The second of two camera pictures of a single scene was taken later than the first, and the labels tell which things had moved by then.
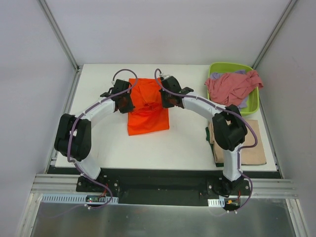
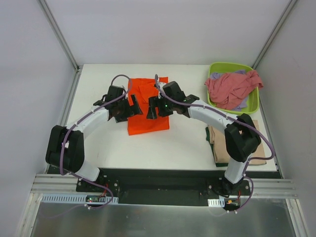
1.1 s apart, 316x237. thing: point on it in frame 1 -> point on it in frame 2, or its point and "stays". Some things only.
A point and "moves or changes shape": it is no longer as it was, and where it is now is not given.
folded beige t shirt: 251,156 stays
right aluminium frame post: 273,33 stays
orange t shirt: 148,115 moves or changes shape
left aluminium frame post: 59,34 stays
